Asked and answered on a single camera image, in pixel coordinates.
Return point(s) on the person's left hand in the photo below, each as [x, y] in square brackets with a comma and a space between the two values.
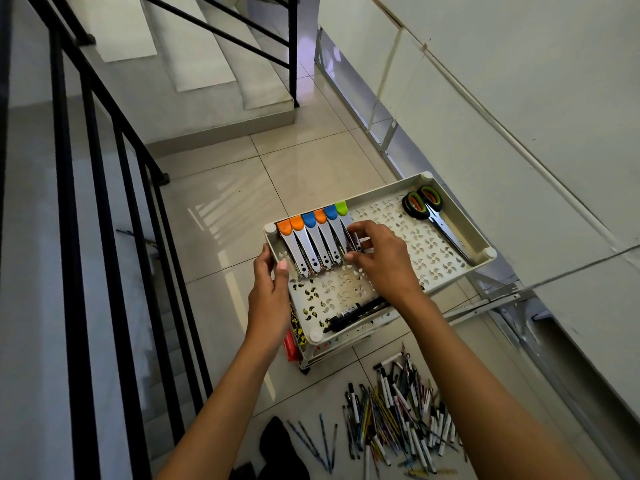
[267, 304]

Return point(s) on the person's right hand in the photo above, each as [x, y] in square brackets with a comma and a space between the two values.
[390, 264]

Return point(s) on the person's right thumb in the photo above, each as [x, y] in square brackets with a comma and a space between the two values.
[357, 258]

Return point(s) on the person's left thumb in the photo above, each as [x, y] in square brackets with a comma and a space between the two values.
[283, 275]

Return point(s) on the green-capped metal clipper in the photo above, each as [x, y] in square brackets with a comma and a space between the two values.
[346, 222]

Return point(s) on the white plastic tray cart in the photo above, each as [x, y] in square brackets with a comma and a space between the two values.
[430, 244]

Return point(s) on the person's right forearm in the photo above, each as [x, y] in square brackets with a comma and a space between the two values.
[480, 394]

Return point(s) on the person's left forearm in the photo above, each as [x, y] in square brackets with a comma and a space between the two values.
[227, 414]

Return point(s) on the row of orange and blue clippers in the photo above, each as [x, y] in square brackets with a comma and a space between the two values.
[307, 244]

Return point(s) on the yellow and black patterned packet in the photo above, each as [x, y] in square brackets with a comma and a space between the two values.
[297, 322]

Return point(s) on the black marker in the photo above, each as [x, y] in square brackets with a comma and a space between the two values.
[365, 310]
[345, 322]

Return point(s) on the red packet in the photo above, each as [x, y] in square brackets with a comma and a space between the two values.
[292, 347]

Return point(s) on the black scissors with orange grip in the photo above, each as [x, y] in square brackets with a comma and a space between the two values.
[414, 205]

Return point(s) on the black scissors with green grip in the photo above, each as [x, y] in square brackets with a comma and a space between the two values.
[432, 196]

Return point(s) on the pile of pens and markers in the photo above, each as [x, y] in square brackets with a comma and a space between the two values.
[400, 419]

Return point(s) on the blue striped pen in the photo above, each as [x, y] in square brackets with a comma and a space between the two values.
[305, 442]
[325, 442]
[334, 444]

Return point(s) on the black sock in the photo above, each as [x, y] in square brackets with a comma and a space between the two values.
[280, 447]

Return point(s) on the black metal stair railing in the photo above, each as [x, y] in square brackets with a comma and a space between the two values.
[70, 244]

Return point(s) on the white tiled staircase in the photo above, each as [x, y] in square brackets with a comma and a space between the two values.
[200, 54]

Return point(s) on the silver metal folding frame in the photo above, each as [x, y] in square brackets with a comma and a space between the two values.
[389, 134]

